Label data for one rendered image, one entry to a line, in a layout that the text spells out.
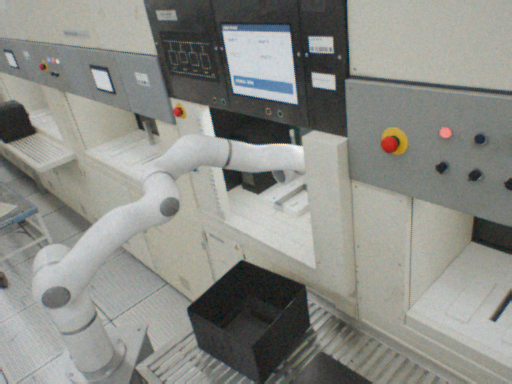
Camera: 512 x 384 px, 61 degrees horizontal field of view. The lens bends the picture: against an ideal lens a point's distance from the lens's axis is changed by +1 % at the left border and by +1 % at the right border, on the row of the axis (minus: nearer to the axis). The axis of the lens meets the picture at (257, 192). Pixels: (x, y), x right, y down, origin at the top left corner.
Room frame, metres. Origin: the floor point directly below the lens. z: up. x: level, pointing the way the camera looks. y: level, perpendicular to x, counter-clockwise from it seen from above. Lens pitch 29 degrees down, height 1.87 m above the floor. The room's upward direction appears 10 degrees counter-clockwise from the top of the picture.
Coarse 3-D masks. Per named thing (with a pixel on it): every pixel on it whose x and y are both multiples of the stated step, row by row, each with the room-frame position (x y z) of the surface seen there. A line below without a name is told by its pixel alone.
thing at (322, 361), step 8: (320, 352) 0.82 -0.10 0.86; (312, 360) 0.80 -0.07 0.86; (320, 360) 0.80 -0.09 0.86; (328, 360) 0.79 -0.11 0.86; (336, 360) 0.79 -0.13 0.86; (304, 368) 0.78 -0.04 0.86; (312, 368) 0.78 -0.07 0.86; (320, 368) 0.77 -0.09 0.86; (328, 368) 0.77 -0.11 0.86; (336, 368) 0.76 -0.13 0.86; (344, 368) 0.76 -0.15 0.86; (304, 376) 0.76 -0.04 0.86; (312, 376) 0.75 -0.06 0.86; (320, 376) 0.75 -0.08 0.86; (328, 376) 0.74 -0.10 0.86; (336, 376) 0.74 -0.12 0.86; (344, 376) 0.74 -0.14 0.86; (352, 376) 0.73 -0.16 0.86; (360, 376) 0.73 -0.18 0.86
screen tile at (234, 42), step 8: (232, 40) 1.35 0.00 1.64; (240, 40) 1.32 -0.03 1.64; (232, 48) 1.36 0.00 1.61; (240, 48) 1.33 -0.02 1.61; (248, 48) 1.30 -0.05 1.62; (248, 56) 1.30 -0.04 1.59; (232, 64) 1.37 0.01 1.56; (240, 64) 1.34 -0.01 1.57; (248, 64) 1.31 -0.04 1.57; (256, 64) 1.28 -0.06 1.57; (248, 72) 1.31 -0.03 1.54; (256, 72) 1.28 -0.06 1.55
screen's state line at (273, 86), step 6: (234, 78) 1.37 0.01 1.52; (240, 78) 1.35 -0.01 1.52; (246, 78) 1.32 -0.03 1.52; (252, 78) 1.30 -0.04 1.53; (258, 78) 1.28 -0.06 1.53; (234, 84) 1.37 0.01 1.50; (240, 84) 1.35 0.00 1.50; (246, 84) 1.33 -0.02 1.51; (252, 84) 1.30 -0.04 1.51; (258, 84) 1.28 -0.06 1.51; (264, 84) 1.26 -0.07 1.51; (270, 84) 1.24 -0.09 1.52; (276, 84) 1.22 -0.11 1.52; (282, 84) 1.20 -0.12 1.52; (288, 84) 1.18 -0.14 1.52; (270, 90) 1.24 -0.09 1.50; (276, 90) 1.22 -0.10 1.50; (282, 90) 1.20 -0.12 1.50; (288, 90) 1.19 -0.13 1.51
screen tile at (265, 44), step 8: (256, 40) 1.27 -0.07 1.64; (264, 40) 1.24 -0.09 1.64; (272, 40) 1.22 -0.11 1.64; (264, 48) 1.24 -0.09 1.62; (272, 48) 1.22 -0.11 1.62; (280, 48) 1.20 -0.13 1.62; (288, 48) 1.17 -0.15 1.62; (280, 56) 1.20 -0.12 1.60; (288, 56) 1.17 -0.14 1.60; (264, 64) 1.25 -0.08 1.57; (272, 64) 1.23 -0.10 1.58; (280, 64) 1.20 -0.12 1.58; (288, 64) 1.18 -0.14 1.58; (264, 72) 1.26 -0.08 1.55; (272, 72) 1.23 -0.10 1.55; (280, 72) 1.20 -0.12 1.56; (288, 72) 1.18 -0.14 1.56
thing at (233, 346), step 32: (224, 288) 1.13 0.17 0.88; (256, 288) 1.17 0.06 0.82; (288, 288) 1.07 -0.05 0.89; (192, 320) 0.99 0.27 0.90; (224, 320) 1.07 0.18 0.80; (256, 320) 1.07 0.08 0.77; (288, 320) 0.94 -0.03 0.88; (224, 352) 0.91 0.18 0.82; (256, 352) 0.83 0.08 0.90; (288, 352) 0.92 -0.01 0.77
